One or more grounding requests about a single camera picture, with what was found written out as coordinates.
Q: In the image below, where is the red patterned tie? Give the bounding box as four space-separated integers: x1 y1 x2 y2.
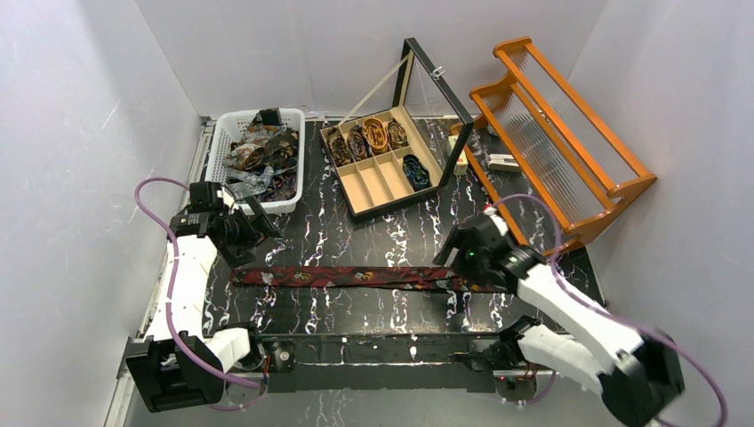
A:
230 266 506 294

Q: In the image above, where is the blue green tie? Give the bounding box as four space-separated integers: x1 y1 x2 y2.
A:
402 154 432 191

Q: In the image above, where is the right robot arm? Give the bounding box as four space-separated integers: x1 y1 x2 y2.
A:
433 208 686 426

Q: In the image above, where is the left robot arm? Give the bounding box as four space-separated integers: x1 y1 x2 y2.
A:
124 181 280 413

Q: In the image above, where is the pile of patterned ties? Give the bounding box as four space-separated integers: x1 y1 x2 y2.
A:
222 109 300 203

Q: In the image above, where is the small cream box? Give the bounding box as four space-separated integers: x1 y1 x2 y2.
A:
448 135 469 177

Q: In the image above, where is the white stapler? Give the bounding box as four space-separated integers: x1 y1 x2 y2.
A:
487 154 521 173

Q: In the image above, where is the white plastic basket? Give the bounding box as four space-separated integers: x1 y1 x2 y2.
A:
204 108 306 214

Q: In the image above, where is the orange wooden rack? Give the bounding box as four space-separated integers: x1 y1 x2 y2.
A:
469 37 657 252

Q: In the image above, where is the rolled dark striped tie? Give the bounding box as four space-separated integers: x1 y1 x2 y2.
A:
326 127 353 167

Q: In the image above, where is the glass box lid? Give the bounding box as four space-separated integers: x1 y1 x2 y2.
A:
392 37 474 187

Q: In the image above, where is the wooden tie storage box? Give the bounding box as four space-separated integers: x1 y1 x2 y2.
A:
320 108 442 222

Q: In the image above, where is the rolled brown patterned tie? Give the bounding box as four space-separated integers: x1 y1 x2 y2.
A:
386 118 409 150

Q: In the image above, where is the rolled purple patterned tie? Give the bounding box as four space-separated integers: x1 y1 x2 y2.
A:
348 125 371 162

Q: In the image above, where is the rolled orange tie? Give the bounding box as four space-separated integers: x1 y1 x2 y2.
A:
363 117 390 155

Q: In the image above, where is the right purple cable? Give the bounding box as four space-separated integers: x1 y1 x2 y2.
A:
488 193 730 427

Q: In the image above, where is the purple cable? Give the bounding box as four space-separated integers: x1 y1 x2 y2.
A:
133 176 269 413
488 193 730 427

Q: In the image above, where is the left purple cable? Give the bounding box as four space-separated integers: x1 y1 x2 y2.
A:
133 176 269 413

